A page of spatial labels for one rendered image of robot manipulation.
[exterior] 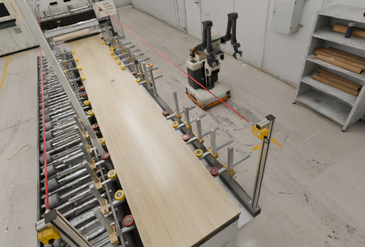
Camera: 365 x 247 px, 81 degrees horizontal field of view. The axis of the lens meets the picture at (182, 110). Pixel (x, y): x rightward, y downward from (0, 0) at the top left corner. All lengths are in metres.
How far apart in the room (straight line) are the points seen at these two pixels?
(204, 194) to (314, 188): 1.67
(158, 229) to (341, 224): 1.99
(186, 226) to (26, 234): 2.23
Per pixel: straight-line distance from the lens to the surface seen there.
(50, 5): 6.04
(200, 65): 3.85
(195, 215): 1.79
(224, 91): 4.00
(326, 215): 3.03
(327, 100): 4.33
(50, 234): 0.99
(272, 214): 2.86
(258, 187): 1.76
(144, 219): 1.85
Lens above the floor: 2.52
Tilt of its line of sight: 39 degrees down
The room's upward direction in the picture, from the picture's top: 9 degrees counter-clockwise
